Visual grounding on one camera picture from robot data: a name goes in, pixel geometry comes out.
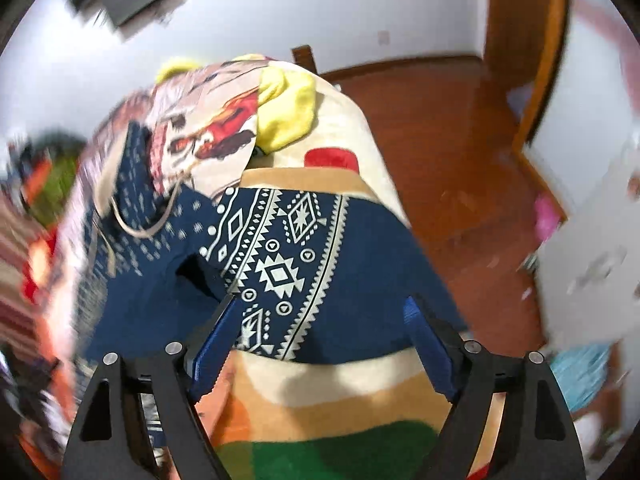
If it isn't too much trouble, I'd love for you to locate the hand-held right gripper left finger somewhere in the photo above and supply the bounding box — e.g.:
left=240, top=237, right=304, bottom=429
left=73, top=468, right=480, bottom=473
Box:
left=60, top=292, right=246, bottom=480

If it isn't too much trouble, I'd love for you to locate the wooden bed post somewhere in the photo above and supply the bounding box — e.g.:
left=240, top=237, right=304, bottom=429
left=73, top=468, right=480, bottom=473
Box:
left=291, top=46, right=321, bottom=77

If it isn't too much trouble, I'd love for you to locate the pile of colourful clothes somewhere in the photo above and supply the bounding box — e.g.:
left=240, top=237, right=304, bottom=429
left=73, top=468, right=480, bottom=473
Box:
left=0, top=130, right=90, bottom=233

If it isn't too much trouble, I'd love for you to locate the light blue item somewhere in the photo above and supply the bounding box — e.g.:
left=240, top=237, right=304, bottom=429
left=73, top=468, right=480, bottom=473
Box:
left=550, top=342, right=613, bottom=411

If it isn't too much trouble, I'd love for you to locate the brown wooden door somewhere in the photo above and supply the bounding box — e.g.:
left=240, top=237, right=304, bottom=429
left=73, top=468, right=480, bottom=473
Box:
left=482, top=0, right=573, bottom=151

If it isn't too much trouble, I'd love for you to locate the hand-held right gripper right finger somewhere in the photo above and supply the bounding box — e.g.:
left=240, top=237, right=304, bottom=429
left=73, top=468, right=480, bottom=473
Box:
left=402, top=294, right=587, bottom=480

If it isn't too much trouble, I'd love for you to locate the wood-framed white panel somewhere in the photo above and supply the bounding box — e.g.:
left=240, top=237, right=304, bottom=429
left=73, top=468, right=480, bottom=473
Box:
left=514, top=0, right=640, bottom=226

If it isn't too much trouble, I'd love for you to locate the pink item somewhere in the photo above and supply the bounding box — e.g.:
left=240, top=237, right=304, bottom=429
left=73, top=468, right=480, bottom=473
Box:
left=534, top=197, right=561, bottom=241

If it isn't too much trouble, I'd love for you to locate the cream striped bed blanket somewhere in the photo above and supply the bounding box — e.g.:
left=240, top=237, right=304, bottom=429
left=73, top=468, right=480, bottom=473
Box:
left=190, top=60, right=506, bottom=480

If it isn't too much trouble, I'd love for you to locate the yellow cloth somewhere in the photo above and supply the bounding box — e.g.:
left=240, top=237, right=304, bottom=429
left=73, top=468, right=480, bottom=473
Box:
left=155, top=52, right=318, bottom=155

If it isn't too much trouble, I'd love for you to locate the brown striped cloth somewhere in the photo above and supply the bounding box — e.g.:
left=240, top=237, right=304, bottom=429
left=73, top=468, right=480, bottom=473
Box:
left=0, top=200, right=53, bottom=346

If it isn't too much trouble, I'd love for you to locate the navy patterned garment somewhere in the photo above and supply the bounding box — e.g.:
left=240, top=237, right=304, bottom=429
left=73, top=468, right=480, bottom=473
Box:
left=75, top=120, right=471, bottom=461

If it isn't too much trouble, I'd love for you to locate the cream printed cloth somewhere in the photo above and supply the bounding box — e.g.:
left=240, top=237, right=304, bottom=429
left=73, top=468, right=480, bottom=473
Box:
left=90, top=59, right=273, bottom=221

